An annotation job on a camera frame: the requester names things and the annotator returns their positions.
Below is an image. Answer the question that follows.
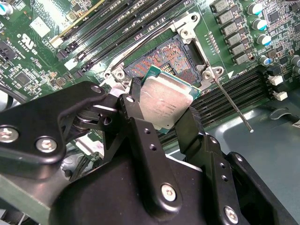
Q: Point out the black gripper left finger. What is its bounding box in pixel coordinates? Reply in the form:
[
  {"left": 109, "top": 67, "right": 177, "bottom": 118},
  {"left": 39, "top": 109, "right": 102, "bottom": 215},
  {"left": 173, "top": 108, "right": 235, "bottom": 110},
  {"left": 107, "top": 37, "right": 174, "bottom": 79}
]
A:
[{"left": 0, "top": 78, "right": 183, "bottom": 213}]

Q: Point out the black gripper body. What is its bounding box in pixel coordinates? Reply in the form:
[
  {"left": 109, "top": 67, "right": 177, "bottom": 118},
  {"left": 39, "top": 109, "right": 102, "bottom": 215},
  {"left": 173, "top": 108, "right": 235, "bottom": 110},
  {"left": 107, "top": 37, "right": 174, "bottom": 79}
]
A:
[{"left": 50, "top": 154, "right": 221, "bottom": 225}]

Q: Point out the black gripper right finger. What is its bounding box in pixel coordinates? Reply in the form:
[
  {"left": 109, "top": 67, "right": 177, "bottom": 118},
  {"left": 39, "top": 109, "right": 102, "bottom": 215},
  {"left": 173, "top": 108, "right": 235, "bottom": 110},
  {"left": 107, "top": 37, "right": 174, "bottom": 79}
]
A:
[{"left": 175, "top": 106, "right": 300, "bottom": 225}]

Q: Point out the silver green CPU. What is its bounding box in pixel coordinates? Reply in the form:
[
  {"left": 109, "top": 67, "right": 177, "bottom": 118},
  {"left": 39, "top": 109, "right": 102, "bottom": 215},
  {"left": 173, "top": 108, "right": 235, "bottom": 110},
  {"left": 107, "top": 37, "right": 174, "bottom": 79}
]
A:
[{"left": 139, "top": 65, "right": 202, "bottom": 135}]

